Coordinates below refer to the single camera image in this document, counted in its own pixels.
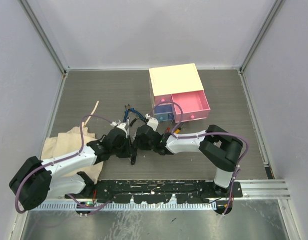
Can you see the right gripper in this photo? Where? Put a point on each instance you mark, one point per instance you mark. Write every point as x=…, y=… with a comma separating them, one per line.
x=140, y=145

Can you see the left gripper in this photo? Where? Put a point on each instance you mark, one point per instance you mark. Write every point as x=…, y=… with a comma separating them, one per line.
x=126, y=153

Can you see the black adjustable wrench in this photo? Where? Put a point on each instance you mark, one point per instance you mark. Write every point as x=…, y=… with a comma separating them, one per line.
x=132, y=151

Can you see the large pink drawer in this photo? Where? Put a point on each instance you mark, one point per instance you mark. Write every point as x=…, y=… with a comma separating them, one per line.
x=194, y=106

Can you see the cream drawer cabinet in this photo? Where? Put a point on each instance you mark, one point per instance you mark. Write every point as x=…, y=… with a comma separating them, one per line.
x=173, y=80

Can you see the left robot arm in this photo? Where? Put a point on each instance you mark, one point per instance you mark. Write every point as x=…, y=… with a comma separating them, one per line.
x=38, y=180

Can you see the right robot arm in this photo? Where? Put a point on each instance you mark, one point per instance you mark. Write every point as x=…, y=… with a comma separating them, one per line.
x=219, y=146

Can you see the left light blue drawer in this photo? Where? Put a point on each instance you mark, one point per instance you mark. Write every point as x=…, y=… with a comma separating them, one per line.
x=161, y=117

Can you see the small purple drawer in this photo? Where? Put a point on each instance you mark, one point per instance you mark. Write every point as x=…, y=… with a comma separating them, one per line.
x=170, y=116

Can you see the wide purple drawer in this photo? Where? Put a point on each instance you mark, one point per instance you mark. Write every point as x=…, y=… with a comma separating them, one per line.
x=163, y=109

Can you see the small pink drawer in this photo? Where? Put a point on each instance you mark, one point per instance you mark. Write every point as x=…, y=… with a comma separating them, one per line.
x=161, y=98

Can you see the beige cloth bag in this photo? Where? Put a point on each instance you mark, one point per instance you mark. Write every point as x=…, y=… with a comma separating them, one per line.
x=66, y=143

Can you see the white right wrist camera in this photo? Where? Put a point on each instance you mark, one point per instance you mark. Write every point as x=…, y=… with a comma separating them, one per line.
x=152, y=122

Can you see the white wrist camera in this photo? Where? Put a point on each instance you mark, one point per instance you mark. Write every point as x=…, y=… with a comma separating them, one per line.
x=121, y=125
x=152, y=122

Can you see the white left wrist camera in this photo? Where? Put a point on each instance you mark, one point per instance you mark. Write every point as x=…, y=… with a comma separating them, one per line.
x=121, y=125

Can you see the red blue handled screwdriver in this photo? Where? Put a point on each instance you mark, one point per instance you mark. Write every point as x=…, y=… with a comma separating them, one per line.
x=167, y=131

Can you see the orange handled screwdriver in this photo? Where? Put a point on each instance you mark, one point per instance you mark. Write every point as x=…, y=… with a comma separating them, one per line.
x=177, y=131

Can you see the blue handled pliers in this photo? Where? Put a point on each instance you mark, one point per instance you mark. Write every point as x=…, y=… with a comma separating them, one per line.
x=128, y=110

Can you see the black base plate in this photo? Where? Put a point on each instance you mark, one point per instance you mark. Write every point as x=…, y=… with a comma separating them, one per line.
x=159, y=191

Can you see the slotted cable duct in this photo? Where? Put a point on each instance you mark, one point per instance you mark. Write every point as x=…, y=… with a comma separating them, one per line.
x=170, y=206

